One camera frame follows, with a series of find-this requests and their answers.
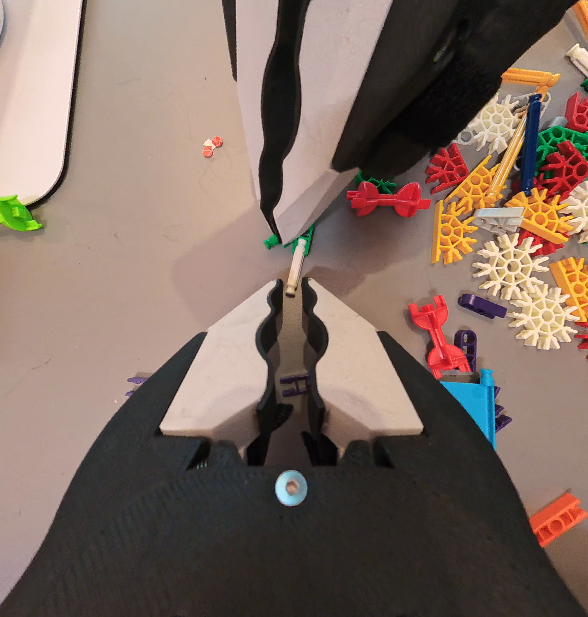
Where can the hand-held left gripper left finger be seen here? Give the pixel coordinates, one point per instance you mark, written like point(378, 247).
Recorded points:
point(212, 381)

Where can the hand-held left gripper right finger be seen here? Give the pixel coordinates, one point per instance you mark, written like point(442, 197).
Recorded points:
point(371, 381)

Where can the green short toy rod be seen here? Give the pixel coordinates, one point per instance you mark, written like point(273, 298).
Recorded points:
point(271, 242)

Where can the lime green toy spool piece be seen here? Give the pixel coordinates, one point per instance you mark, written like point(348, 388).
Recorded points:
point(12, 217)

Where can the pile of colourful toy connectors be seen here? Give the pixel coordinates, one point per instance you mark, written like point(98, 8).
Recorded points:
point(515, 231)

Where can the orange toy brick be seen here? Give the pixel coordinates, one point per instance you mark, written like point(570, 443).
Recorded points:
point(559, 520)

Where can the white stand base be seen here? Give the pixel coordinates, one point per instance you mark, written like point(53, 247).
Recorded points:
point(29, 96)

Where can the red and white small bit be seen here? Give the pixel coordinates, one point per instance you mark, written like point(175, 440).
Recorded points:
point(212, 147)

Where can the red toy spool piece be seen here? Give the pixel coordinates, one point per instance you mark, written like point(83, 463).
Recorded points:
point(388, 198)
point(438, 337)

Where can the cyan toy panel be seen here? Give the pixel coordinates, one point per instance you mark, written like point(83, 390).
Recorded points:
point(472, 405)

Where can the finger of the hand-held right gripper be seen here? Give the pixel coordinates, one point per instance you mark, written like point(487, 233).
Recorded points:
point(250, 96)
point(332, 96)

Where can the purple toy clip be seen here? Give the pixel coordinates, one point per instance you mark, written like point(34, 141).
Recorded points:
point(465, 349)
point(502, 409)
point(139, 385)
point(482, 306)
point(295, 384)

